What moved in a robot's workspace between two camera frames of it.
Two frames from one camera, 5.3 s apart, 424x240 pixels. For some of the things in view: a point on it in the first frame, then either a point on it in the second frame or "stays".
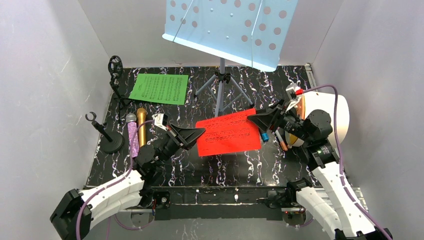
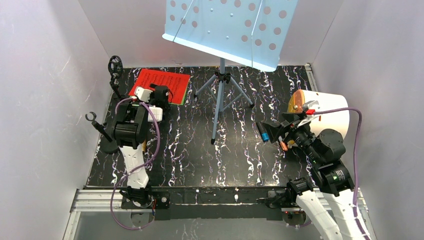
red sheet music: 229,135 to 177,84
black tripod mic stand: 115,67 stays
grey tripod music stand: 252,32 stays
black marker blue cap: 265,136 stays
